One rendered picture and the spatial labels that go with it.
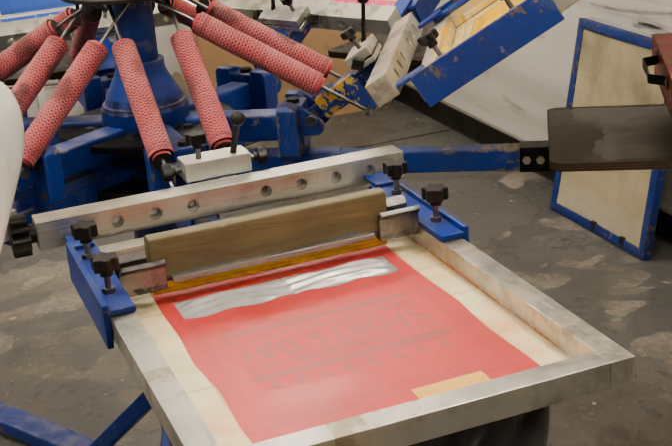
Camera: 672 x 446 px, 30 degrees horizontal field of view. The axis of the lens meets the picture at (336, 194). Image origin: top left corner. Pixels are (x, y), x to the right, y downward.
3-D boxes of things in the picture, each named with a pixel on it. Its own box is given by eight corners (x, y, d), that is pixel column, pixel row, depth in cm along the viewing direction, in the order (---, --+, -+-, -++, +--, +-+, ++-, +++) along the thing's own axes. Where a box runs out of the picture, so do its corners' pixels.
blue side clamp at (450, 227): (470, 264, 206) (468, 225, 204) (443, 271, 205) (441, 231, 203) (395, 211, 233) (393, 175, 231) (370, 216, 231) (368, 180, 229)
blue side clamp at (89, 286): (140, 342, 188) (134, 299, 186) (108, 349, 187) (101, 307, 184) (100, 274, 215) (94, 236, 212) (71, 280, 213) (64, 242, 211)
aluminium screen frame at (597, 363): (635, 381, 163) (635, 355, 162) (204, 503, 144) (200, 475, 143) (388, 205, 233) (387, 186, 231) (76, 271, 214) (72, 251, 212)
